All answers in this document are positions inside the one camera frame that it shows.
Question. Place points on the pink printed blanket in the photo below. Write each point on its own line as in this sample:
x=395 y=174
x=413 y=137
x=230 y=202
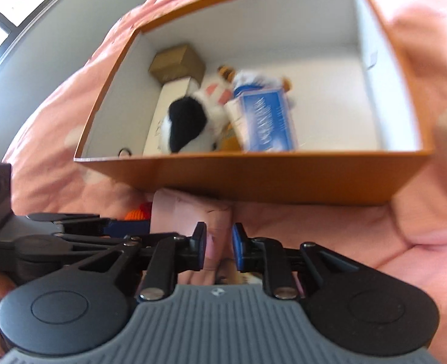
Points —
x=428 y=242

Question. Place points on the gold cardboard box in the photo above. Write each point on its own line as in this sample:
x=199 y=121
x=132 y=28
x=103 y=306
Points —
x=178 y=62

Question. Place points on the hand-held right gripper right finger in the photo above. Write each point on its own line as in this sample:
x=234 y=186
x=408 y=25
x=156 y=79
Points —
x=238 y=248

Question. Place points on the blue card box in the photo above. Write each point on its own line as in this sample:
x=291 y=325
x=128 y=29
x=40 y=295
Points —
x=265 y=121

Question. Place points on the white long box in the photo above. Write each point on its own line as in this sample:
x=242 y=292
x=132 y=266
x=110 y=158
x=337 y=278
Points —
x=170 y=91

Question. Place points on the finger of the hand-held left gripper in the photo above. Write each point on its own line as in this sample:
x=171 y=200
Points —
x=68 y=218
x=126 y=228

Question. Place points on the window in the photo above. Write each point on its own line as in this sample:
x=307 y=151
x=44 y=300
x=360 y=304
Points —
x=3 y=15

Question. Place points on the orange crochet ball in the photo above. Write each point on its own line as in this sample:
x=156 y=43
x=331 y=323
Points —
x=139 y=212

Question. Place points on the orange cardboard box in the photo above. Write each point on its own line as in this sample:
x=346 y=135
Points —
x=265 y=182

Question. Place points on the black and white plush toy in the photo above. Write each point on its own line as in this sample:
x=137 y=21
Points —
x=187 y=121

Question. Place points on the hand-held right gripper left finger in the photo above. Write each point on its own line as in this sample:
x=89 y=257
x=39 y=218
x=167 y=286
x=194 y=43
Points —
x=200 y=248

